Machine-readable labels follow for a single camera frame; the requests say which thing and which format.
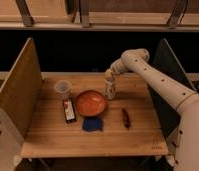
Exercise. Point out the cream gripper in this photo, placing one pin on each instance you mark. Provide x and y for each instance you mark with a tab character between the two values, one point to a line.
117	68

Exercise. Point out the left wooden side panel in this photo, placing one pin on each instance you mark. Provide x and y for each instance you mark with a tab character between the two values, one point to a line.
19	91

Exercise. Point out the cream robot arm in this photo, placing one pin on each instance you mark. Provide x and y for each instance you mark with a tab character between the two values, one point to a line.
182	99

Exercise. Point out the orange bowl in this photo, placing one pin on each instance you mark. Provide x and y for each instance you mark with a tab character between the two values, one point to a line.
90	103

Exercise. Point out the white bottle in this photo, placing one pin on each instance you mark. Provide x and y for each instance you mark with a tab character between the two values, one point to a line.
110	89

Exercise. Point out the clear plastic cup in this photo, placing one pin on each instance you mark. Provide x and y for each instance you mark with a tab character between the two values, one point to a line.
63	88

